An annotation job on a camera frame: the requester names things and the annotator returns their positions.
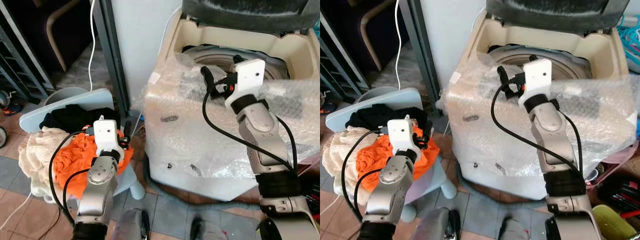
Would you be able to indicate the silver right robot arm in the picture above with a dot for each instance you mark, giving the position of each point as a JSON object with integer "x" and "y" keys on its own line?
{"x": 265, "y": 140}
{"x": 557, "y": 145}

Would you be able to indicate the bent wood chair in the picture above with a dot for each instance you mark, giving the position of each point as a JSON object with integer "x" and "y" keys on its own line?
{"x": 52, "y": 35}
{"x": 367, "y": 35}

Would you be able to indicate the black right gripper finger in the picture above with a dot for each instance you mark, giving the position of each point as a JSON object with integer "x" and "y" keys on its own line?
{"x": 502, "y": 77}
{"x": 207, "y": 79}
{"x": 239, "y": 59}
{"x": 531, "y": 58}

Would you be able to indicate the cream top-load washing machine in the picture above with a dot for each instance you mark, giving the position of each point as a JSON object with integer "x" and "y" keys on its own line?
{"x": 475, "y": 145}
{"x": 170, "y": 135}

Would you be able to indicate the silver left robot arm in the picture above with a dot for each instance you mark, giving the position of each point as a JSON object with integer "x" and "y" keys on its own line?
{"x": 97, "y": 185}
{"x": 387, "y": 187}

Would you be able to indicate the black garment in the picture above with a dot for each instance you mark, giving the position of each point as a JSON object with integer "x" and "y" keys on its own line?
{"x": 70, "y": 117}
{"x": 375, "y": 116}

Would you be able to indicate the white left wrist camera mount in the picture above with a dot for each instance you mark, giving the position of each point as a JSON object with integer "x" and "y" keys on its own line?
{"x": 401, "y": 136}
{"x": 106, "y": 136}

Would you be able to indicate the grey plastic basin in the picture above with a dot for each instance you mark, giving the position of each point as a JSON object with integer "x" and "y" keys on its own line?
{"x": 62, "y": 94}
{"x": 375, "y": 93}

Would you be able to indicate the cream knitted garment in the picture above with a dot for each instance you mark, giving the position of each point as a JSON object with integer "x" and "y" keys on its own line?
{"x": 37, "y": 150}
{"x": 337, "y": 152}

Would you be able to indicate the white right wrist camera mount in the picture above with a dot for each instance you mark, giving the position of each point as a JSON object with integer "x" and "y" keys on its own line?
{"x": 247, "y": 80}
{"x": 536, "y": 80}

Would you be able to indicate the light blue plastic stool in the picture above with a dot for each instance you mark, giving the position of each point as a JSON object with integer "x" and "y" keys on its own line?
{"x": 380, "y": 99}
{"x": 75, "y": 100}

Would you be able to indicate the grey metal rack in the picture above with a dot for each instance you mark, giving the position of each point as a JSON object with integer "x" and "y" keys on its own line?
{"x": 340, "y": 70}
{"x": 20, "y": 70}

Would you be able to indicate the grey metal door frame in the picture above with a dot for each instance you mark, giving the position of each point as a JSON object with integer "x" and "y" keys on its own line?
{"x": 422, "y": 55}
{"x": 112, "y": 55}

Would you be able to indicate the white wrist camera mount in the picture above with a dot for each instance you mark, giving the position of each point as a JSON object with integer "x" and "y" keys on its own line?
{"x": 247, "y": 80}
{"x": 536, "y": 80}
{"x": 401, "y": 136}
{"x": 106, "y": 136}

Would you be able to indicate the clear bubble wrap sheet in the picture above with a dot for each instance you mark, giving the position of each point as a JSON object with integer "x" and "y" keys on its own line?
{"x": 475, "y": 100}
{"x": 175, "y": 100}

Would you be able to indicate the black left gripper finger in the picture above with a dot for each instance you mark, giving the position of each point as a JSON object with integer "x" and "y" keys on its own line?
{"x": 127, "y": 127}
{"x": 424, "y": 129}

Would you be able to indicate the orange cloth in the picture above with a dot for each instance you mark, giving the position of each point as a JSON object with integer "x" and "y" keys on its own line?
{"x": 75, "y": 160}
{"x": 375, "y": 160}

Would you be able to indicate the dark grey washer lid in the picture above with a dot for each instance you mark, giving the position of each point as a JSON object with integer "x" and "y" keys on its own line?
{"x": 240, "y": 12}
{"x": 550, "y": 12}

